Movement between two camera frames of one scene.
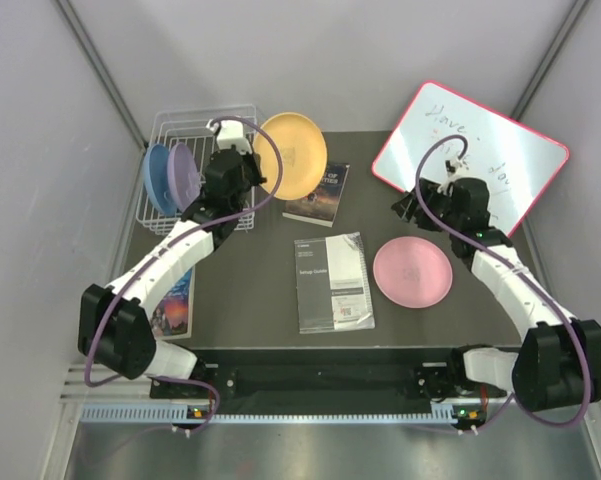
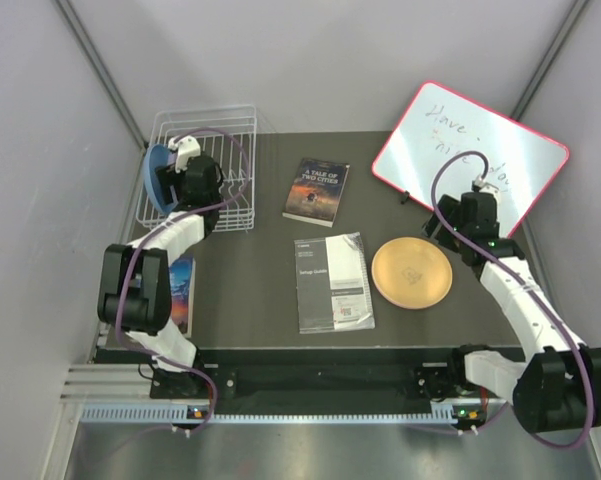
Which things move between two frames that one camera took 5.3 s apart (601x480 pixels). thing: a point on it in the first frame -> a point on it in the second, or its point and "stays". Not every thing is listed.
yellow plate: x=304 y=152 -> x=412 y=272
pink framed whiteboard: x=516 y=163 stays
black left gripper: x=253 y=160 -> x=167 y=177
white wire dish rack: x=235 y=127 stays
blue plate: x=155 y=174 stays
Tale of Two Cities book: x=321 y=205 stays
